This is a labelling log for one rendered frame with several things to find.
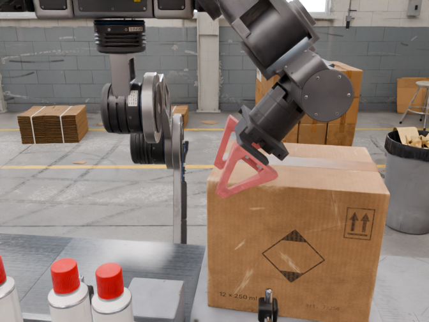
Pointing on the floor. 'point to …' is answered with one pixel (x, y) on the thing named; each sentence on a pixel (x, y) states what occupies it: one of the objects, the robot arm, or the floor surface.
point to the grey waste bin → (407, 194)
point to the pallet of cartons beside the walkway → (332, 128)
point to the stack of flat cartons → (53, 124)
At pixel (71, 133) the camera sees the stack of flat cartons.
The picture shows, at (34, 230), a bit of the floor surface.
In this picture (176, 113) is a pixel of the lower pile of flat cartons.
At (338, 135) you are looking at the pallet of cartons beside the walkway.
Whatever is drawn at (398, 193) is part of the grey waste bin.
